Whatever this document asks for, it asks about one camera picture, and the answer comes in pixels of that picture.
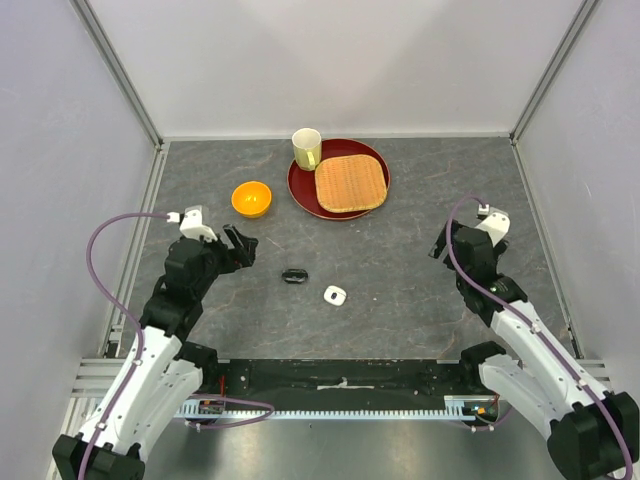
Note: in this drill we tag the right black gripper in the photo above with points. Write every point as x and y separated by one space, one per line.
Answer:
440 243

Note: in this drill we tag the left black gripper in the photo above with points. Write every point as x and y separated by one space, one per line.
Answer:
244 250

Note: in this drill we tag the black earbud charging case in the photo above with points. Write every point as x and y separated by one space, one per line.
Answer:
294 276

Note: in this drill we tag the white earbud charging case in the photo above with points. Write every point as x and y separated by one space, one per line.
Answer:
335 296

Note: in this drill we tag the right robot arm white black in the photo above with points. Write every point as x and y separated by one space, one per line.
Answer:
590 431

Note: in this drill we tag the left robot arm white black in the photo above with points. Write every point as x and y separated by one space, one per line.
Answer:
162 369

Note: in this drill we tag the orange bowl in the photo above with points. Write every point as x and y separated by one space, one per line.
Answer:
252 199

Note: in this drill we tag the dark red round tray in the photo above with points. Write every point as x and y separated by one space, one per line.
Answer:
301 183

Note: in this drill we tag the woven bamboo square tray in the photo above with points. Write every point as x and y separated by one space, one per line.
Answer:
350 183

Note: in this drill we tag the cream ceramic mug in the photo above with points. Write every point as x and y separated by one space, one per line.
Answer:
307 145

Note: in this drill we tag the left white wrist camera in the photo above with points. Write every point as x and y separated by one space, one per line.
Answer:
193 224

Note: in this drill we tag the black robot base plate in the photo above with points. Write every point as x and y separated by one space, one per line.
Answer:
344 385

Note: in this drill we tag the slotted cable duct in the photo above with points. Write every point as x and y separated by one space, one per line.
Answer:
453 409

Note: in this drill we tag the aluminium frame rail left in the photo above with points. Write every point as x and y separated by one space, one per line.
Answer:
100 38

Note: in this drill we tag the aluminium frame rail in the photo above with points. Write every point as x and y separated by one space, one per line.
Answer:
100 38
559 57

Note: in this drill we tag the aluminium frame rail right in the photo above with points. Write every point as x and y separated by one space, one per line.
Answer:
559 57

